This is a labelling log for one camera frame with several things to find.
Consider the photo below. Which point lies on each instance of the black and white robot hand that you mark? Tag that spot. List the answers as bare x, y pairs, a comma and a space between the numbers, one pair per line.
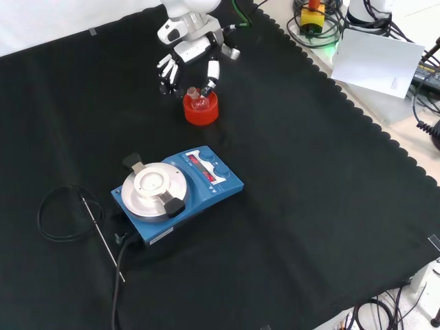
192, 49

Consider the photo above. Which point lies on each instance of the pale board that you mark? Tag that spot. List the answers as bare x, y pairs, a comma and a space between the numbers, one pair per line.
374, 62

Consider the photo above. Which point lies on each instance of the clear tape piece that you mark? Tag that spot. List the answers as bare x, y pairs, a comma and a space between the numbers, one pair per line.
434, 240
92, 31

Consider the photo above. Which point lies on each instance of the black power adapter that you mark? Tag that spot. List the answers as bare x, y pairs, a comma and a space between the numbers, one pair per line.
428, 74

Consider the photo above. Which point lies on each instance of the yellow stop button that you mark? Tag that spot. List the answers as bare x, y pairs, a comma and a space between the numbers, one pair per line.
312, 17

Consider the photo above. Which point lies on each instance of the black bench cloth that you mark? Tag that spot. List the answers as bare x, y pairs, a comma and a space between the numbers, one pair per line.
309, 189

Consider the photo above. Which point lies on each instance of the clear round-bottom flask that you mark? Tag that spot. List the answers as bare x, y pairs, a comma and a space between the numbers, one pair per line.
197, 101

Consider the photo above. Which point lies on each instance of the heater with blue base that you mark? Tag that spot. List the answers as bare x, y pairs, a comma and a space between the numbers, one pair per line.
206, 199

